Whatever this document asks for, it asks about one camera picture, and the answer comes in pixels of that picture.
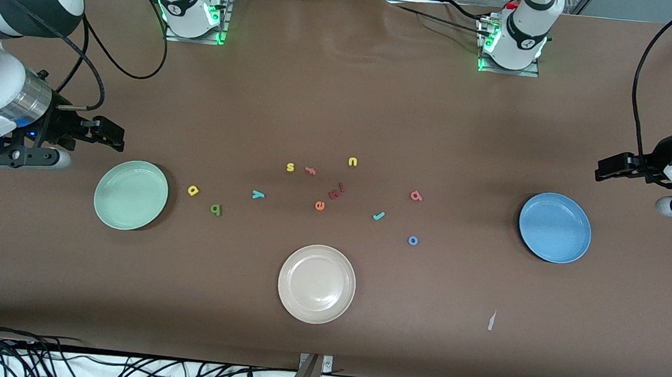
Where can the teal letter y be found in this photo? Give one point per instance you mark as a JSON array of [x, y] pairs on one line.
[[258, 194]]

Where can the yellow letter u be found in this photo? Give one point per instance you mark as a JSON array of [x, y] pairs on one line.
[[350, 162]]

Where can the pink letter f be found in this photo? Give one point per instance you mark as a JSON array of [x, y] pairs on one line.
[[310, 171]]

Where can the teal letter j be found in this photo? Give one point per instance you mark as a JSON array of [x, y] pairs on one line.
[[379, 216]]

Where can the green plate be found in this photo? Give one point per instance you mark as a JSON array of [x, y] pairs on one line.
[[131, 196]]

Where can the beige plate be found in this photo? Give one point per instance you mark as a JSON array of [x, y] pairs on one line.
[[316, 284]]

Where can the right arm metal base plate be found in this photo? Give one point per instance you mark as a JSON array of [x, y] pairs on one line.
[[195, 38]]

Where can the brown paper table cover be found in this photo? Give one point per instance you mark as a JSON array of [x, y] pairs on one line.
[[343, 93]]

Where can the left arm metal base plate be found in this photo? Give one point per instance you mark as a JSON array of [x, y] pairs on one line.
[[507, 71]]

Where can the yellow letter a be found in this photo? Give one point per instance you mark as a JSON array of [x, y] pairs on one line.
[[196, 191]]

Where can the green letter b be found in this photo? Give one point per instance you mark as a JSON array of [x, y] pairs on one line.
[[220, 209]]

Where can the blue plate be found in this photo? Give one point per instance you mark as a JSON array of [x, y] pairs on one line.
[[555, 228]]

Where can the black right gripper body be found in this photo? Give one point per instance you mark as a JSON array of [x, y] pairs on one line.
[[63, 123]]

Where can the blue letter o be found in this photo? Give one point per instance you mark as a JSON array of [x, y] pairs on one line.
[[409, 240]]

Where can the red letter a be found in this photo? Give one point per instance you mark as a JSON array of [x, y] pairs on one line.
[[420, 198]]

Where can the small grey paper scrap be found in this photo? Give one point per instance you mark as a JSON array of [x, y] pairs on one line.
[[491, 320]]

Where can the orange letter e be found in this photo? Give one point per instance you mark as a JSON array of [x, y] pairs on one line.
[[319, 206]]

